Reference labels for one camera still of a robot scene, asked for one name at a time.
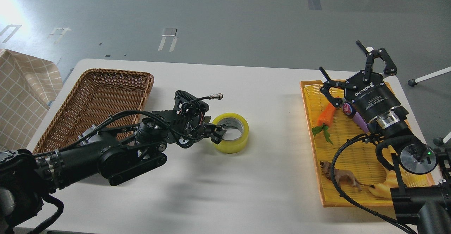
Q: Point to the beige checkered cloth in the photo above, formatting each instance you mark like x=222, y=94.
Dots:
x=27, y=86

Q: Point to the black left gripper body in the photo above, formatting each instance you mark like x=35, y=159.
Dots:
x=187, y=123

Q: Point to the yellow plastic basket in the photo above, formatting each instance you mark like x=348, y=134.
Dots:
x=359, y=158

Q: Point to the toy croissant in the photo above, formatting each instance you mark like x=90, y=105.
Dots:
x=383, y=189

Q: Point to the yellow tape roll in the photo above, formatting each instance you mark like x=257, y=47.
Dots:
x=238, y=129

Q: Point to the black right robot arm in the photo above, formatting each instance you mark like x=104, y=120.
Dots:
x=427, y=207

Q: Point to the brown toy lion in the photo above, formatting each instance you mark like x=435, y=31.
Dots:
x=339, y=175

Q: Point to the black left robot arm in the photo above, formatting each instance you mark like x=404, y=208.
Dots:
x=122, y=147

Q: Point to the white leg with black foot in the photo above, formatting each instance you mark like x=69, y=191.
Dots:
x=414, y=82

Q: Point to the small dark can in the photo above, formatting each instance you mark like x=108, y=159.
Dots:
x=348, y=109

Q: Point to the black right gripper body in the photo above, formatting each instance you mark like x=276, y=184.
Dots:
x=370, y=98

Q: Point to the purple foam block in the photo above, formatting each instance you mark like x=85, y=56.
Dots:
x=360, y=122

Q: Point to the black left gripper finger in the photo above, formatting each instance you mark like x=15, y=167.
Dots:
x=214, y=132

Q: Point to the orange toy carrot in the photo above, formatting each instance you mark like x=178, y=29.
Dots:
x=324, y=122

